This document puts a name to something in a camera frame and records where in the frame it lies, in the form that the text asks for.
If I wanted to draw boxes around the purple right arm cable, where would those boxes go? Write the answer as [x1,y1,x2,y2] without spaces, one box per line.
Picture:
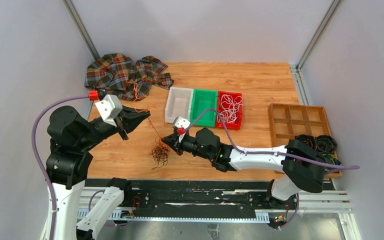
[177,107,361,175]

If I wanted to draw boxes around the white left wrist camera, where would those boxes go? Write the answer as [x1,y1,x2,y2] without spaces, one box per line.
[94,94,123,127]

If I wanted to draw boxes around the green plastic bin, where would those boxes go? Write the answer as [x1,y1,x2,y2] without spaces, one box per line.
[190,89,218,128]

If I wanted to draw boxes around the white cable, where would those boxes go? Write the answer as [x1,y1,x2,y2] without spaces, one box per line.
[218,93,244,125]

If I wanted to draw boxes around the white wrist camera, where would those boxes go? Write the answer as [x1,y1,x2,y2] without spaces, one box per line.
[172,116,191,142]
[94,94,123,127]

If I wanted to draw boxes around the white plastic bin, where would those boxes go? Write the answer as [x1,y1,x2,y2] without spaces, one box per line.
[164,86,194,124]

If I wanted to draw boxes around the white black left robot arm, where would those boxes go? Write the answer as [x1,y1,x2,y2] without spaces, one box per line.
[46,105,151,240]

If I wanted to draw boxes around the plaid flannel shirt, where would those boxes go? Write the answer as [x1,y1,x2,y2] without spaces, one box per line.
[84,53,174,102]

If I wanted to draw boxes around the red plastic bin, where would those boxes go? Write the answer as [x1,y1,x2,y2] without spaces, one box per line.
[215,91,243,130]

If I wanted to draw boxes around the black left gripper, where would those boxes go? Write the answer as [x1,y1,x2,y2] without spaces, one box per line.
[77,102,151,148]

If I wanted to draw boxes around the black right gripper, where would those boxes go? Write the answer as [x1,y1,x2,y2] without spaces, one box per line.
[162,131,213,161]

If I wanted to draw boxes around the black coiled strap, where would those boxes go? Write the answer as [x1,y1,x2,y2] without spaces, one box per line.
[294,134,316,150]
[314,134,339,154]

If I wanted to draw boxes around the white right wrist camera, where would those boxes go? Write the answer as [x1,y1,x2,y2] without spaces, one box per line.
[172,116,191,142]

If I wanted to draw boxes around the black mounting rail base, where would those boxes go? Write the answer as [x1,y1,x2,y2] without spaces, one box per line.
[76,178,315,229]

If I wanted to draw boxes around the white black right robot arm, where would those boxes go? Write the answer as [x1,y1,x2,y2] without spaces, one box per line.
[162,127,325,209]

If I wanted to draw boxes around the orange cable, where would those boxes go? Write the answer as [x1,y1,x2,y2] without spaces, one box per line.
[130,82,172,170]

